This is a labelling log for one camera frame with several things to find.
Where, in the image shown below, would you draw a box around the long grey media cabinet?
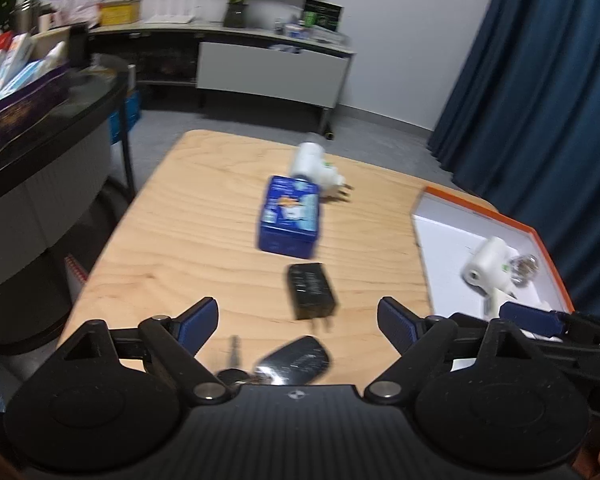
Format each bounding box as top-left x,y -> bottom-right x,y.
87,14 -> 357,139

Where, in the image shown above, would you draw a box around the white router with antennas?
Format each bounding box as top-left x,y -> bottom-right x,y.
144,0 -> 202,25

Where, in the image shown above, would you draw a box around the yellow box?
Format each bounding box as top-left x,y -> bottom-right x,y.
100,0 -> 144,26

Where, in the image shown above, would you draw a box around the black key bunch with ring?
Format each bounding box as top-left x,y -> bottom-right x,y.
215,335 -> 334,392

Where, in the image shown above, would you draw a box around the assorted toothpaste boxes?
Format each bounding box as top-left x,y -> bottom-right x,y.
0,31 -> 69,112

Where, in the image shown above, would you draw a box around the blue curtain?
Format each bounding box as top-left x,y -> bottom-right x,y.
426,0 -> 600,322

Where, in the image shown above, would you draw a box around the black charger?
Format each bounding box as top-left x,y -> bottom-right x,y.
286,262 -> 340,334

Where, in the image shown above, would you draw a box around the white plug-in device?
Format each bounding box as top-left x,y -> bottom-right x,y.
289,142 -> 354,204
461,236 -> 514,318

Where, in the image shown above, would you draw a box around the purple patterned box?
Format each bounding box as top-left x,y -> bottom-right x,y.
0,62 -> 72,160

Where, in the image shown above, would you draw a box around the dark curved desk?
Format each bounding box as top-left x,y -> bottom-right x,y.
0,54 -> 137,357

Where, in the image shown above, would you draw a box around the green and black box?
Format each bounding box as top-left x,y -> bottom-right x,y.
302,0 -> 344,31

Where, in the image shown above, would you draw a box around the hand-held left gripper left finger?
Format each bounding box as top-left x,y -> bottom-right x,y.
55,297 -> 231,406

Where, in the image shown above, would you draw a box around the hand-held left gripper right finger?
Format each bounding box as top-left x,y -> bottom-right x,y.
364,297 -> 546,406

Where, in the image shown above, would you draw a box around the blue tin box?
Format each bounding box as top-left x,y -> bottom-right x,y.
257,175 -> 324,259

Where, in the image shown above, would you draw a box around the orange cardboard box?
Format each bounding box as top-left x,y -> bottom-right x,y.
410,186 -> 576,322

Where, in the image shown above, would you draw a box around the red spiral notebook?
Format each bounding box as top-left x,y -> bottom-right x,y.
63,253 -> 89,294

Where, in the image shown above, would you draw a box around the white plastic bag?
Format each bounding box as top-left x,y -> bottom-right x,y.
61,0 -> 104,27

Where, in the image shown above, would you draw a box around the clear tray with small items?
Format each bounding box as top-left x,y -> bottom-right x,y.
275,20 -> 307,39

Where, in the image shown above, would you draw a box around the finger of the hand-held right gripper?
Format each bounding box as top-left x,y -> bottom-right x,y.
499,301 -> 600,341

